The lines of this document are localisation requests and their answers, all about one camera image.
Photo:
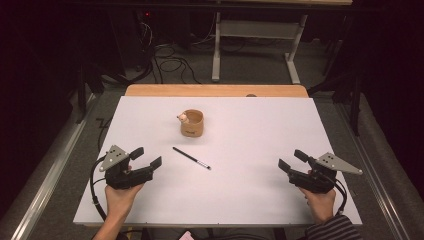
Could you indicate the wooden pen holder cup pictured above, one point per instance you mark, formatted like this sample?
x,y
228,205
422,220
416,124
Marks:
x,y
192,126

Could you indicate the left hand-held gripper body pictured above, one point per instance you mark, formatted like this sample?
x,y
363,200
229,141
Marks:
x,y
120,176

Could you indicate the person's right hand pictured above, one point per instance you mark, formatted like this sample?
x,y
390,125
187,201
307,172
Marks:
x,y
319,203

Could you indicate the wooden table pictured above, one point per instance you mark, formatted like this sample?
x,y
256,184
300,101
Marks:
x,y
216,90

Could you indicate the white desk frame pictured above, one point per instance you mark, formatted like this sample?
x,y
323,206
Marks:
x,y
256,29

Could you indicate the black pen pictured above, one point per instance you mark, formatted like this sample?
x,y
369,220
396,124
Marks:
x,y
191,158

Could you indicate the black stand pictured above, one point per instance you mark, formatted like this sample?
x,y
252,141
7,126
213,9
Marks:
x,y
356,100
81,93

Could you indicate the pink object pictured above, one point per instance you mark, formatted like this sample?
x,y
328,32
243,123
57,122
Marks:
x,y
186,236

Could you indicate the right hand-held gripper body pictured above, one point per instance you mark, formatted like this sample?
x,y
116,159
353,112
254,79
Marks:
x,y
313,181

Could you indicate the white table board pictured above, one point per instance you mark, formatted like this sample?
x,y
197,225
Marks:
x,y
233,186

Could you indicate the metal floor rail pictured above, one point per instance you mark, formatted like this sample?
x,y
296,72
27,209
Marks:
x,y
50,173
376,173

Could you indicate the person's left hand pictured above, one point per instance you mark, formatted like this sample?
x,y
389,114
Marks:
x,y
120,200

